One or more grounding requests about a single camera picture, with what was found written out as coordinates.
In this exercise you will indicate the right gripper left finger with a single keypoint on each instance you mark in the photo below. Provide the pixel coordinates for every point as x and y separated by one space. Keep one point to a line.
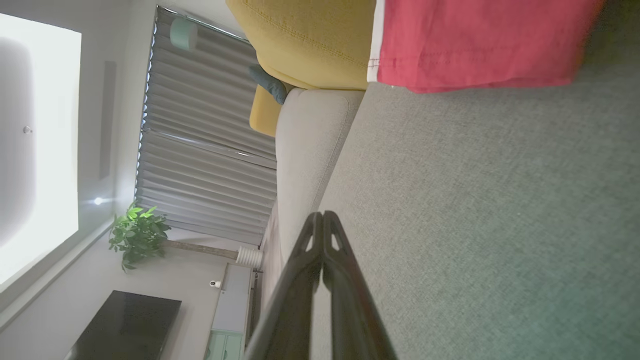
295 300

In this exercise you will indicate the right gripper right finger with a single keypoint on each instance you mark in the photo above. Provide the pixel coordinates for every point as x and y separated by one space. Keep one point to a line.
350 310

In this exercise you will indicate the red and white jersey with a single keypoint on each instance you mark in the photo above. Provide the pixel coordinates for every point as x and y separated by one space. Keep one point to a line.
475 40

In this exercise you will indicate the grey and mint cabinet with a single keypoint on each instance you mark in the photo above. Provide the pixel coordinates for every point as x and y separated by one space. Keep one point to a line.
232 310

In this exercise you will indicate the grey sofa back cushion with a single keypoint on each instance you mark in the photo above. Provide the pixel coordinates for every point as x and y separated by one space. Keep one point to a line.
305 150

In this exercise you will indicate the black flat television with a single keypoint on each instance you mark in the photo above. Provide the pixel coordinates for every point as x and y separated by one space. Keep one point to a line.
130 325

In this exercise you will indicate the potted green plant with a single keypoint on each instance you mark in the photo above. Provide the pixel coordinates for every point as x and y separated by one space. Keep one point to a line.
137 235

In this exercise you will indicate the grey fabric sofa seat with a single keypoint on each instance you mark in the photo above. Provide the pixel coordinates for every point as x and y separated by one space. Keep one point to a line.
500 225

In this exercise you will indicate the grey pleated curtain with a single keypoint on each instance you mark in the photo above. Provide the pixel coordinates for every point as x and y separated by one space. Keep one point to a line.
200 150

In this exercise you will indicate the small yellow cushion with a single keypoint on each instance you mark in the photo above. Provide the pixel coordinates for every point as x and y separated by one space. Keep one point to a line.
264 112

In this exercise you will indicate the dark teal cushion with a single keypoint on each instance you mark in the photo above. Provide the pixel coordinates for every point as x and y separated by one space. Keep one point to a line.
270 82

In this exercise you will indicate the bright ceiling downlight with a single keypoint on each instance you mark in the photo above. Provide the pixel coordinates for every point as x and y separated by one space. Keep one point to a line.
98 201

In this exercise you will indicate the large yellow cushion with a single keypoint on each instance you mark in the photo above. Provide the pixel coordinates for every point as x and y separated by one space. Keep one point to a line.
310 40

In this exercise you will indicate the mint green cylinder lamp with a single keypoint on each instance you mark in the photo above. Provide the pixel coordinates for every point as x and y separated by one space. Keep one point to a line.
183 33

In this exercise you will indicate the small white security camera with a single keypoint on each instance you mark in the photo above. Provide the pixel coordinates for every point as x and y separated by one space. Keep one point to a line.
215 284

